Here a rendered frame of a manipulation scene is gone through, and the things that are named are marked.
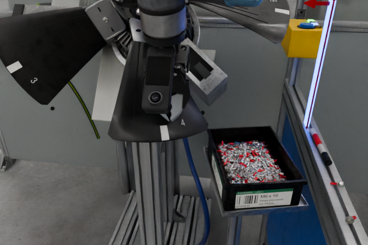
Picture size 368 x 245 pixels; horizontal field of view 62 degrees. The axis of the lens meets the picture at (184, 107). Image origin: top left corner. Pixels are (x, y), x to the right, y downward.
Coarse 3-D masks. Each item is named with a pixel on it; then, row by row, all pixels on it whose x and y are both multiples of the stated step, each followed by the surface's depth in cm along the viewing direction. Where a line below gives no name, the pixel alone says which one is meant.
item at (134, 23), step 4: (132, 20) 70; (136, 20) 71; (132, 24) 69; (136, 24) 71; (140, 24) 72; (132, 28) 69; (136, 28) 70; (140, 28) 71; (132, 32) 69; (136, 32) 70; (140, 32) 71; (132, 36) 69; (136, 36) 69; (140, 36) 70; (136, 40) 69; (140, 40) 70; (144, 40) 71
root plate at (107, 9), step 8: (104, 0) 72; (88, 8) 72; (96, 8) 72; (104, 8) 73; (112, 8) 73; (96, 16) 73; (104, 16) 74; (112, 16) 74; (96, 24) 74; (104, 24) 75; (112, 24) 75; (120, 24) 76; (104, 32) 76; (112, 32) 76
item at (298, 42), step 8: (296, 24) 99; (288, 32) 98; (296, 32) 93; (304, 32) 93; (312, 32) 93; (320, 32) 92; (288, 40) 97; (296, 40) 94; (304, 40) 94; (312, 40) 94; (288, 48) 96; (296, 48) 95; (304, 48) 95; (312, 48) 95; (288, 56) 97; (296, 56) 97; (304, 56) 96; (312, 56) 96
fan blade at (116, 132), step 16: (144, 48) 69; (128, 64) 66; (144, 64) 67; (128, 80) 65; (128, 96) 64; (128, 112) 63; (144, 112) 64; (192, 112) 70; (112, 128) 61; (128, 128) 62; (144, 128) 63; (176, 128) 67; (192, 128) 68
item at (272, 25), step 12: (264, 0) 74; (216, 12) 66; (228, 12) 67; (240, 12) 67; (252, 12) 68; (264, 12) 68; (276, 12) 69; (240, 24) 64; (252, 24) 65; (264, 24) 65; (276, 24) 66; (288, 24) 67; (264, 36) 63; (276, 36) 64
